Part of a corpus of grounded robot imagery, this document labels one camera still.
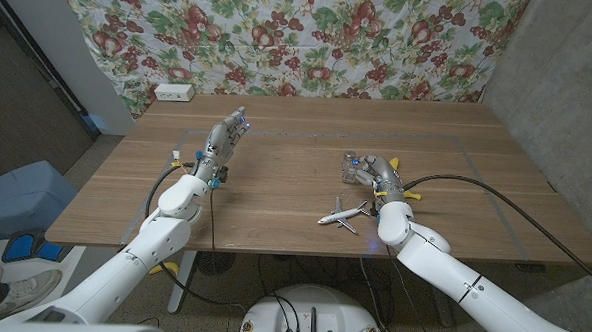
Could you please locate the grey table leg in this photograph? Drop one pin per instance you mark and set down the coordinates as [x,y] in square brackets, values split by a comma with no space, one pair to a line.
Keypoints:
[444,315]

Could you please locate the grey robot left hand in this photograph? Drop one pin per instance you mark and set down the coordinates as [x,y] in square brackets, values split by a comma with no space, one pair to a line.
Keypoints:
[218,143]

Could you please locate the blue grey plastic bin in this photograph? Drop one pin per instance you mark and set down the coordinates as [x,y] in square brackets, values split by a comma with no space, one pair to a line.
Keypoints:
[19,199]

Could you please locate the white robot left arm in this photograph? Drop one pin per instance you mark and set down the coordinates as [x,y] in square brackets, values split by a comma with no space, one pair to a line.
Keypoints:
[132,259]

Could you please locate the yellow curved item under table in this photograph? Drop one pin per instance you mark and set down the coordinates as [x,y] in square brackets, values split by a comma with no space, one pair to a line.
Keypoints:
[169,268]

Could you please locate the yellow toy banana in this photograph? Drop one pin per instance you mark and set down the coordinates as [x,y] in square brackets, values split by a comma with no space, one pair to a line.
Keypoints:
[412,194]

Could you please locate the white toy airplane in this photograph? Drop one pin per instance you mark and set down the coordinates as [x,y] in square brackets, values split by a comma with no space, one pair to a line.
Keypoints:
[341,216]

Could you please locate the white table leg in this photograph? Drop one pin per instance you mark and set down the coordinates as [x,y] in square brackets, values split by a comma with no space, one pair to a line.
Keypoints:
[183,281]

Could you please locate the round black fan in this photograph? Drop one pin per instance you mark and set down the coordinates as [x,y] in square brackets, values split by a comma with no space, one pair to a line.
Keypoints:
[215,262]

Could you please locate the blue and black foot pedal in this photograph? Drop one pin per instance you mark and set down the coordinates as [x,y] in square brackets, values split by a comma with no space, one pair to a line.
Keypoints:
[22,246]

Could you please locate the white power outlet box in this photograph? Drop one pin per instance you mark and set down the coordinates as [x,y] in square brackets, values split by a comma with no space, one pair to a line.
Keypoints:
[174,92]

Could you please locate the fruit print backdrop cloth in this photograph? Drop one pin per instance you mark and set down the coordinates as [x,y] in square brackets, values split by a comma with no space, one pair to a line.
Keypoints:
[281,35]

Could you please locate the white sneaker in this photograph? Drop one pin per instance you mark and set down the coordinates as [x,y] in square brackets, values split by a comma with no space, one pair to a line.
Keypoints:
[30,287]

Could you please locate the clear glass salt shaker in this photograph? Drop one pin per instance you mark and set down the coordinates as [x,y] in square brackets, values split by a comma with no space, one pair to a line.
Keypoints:
[348,169]

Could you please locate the white robot torso base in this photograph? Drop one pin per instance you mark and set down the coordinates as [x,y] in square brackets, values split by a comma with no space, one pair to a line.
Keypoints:
[349,313]

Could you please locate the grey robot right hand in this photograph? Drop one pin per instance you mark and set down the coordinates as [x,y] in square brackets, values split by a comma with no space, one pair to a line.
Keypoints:
[385,175]

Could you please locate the white floor platform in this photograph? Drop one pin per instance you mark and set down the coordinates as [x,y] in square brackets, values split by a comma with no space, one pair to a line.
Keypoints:
[72,254]

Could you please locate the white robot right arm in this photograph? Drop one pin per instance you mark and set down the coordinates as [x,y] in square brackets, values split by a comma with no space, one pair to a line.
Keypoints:
[446,272]

